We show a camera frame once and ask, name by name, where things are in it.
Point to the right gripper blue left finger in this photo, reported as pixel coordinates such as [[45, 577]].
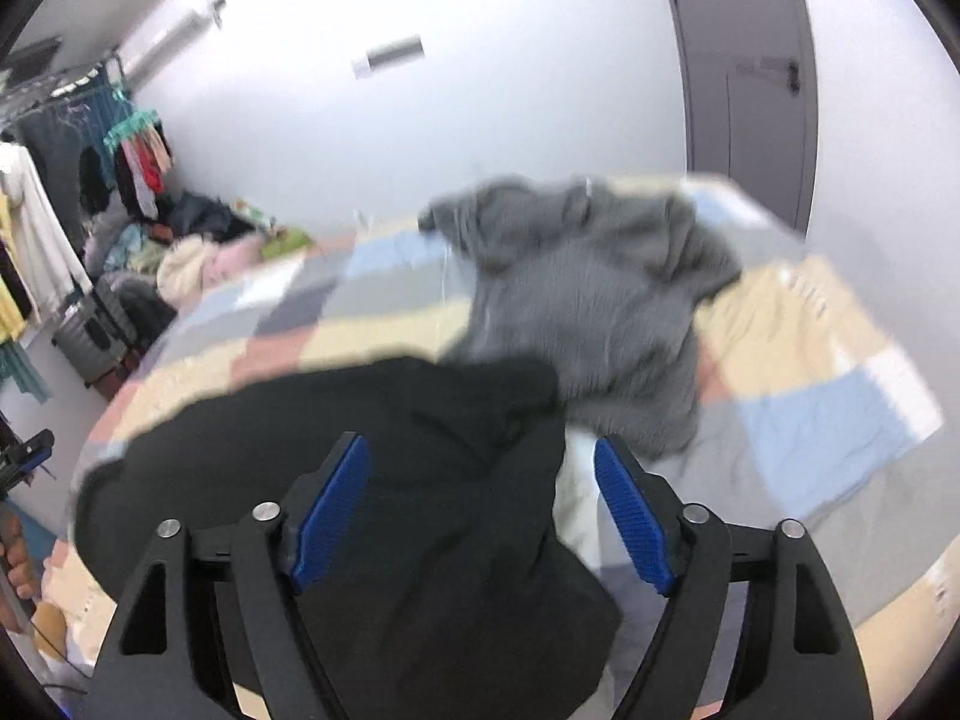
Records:
[[318, 509]]

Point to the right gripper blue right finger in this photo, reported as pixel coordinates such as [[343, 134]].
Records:
[[644, 509]]

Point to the black puffer jacket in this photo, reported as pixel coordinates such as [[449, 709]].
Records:
[[451, 595]]

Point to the pile of clothes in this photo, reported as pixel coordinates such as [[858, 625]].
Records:
[[187, 247]]

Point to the teal clip hanger with clothes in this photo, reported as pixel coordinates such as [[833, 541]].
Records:
[[141, 159]]

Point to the metal clothes rack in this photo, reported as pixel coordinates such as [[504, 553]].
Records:
[[64, 87]]

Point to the left hand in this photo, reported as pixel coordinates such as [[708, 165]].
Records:
[[20, 571]]

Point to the yellow hanging garment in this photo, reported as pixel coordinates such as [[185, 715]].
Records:
[[16, 303]]

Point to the grey suitcase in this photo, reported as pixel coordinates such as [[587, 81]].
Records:
[[104, 332]]

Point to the white hanging garment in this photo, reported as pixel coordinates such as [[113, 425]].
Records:
[[46, 261]]

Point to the grey fleece garment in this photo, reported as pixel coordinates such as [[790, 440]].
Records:
[[601, 285]]

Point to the dark grey hanging trousers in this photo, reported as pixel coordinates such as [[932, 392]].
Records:
[[62, 145]]

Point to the white air conditioner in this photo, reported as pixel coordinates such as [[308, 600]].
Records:
[[149, 51]]

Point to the grey door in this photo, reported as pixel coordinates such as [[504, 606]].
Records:
[[750, 88]]

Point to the grey wall switch panel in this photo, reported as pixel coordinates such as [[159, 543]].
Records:
[[387, 56]]

